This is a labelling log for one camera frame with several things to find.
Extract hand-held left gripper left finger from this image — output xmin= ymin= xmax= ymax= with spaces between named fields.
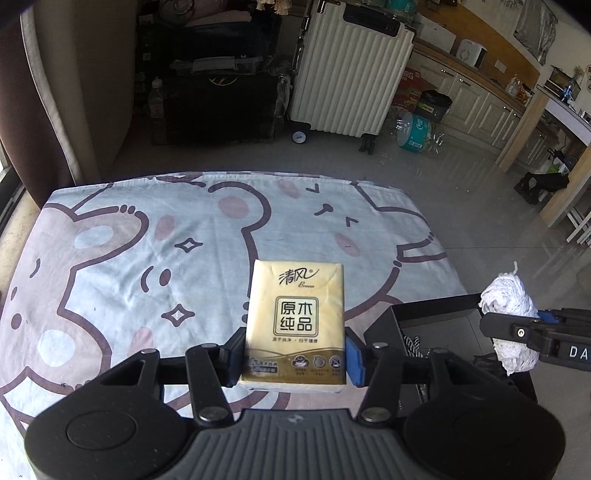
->
xmin=92 ymin=327 xmax=249 ymax=429

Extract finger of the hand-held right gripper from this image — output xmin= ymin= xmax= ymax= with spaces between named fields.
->
xmin=479 ymin=313 xmax=557 ymax=354
xmin=537 ymin=308 xmax=591 ymax=325

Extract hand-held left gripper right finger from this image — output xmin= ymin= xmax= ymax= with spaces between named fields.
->
xmin=343 ymin=325 xmax=511 ymax=429

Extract white yarn bundle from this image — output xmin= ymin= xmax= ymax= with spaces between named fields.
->
xmin=478 ymin=261 xmax=540 ymax=376

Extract beige twisted rope bundle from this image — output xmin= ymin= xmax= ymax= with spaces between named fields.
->
xmin=403 ymin=333 xmax=429 ymax=360

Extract black cardboard box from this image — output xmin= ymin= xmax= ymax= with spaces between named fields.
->
xmin=358 ymin=293 xmax=539 ymax=416

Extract yellow tissue pack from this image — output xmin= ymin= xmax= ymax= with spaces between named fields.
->
xmin=239 ymin=259 xmax=348 ymax=393

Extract black stool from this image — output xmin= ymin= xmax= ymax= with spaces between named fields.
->
xmin=515 ymin=171 xmax=571 ymax=206

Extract wooden partition counter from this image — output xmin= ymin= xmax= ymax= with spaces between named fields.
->
xmin=496 ymin=88 xmax=591 ymax=227

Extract cartoon printed bed sheet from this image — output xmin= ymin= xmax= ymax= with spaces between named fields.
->
xmin=0 ymin=172 xmax=478 ymax=480

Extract large water jug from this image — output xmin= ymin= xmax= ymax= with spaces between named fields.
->
xmin=390 ymin=111 xmax=446 ymax=153

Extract white kitchen cabinets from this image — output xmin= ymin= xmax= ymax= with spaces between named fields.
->
xmin=406 ymin=46 xmax=555 ymax=167

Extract black trash bin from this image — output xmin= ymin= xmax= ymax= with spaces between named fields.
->
xmin=416 ymin=90 xmax=453 ymax=123

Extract black storage case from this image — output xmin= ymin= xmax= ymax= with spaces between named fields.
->
xmin=164 ymin=71 xmax=289 ymax=141

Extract red cardboard box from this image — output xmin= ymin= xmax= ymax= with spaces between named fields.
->
xmin=397 ymin=67 xmax=428 ymax=109

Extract clear plastic bottle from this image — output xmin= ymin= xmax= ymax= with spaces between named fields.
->
xmin=148 ymin=78 xmax=168 ymax=119

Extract white countertop appliance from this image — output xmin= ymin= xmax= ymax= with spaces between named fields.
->
xmin=457 ymin=39 xmax=488 ymax=70

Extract white ribbed suitcase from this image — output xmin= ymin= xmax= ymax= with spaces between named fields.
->
xmin=288 ymin=0 xmax=416 ymax=153

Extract grey wrapped bundle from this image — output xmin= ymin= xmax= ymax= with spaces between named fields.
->
xmin=173 ymin=54 xmax=259 ymax=78

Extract beige curtain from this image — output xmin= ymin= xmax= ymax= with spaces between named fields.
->
xmin=21 ymin=0 xmax=139 ymax=185

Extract brown curtain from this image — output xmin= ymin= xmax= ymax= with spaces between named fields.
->
xmin=0 ymin=0 xmax=79 ymax=195

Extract grey plastic wall cover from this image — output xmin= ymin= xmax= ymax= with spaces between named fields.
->
xmin=515 ymin=0 xmax=559 ymax=63

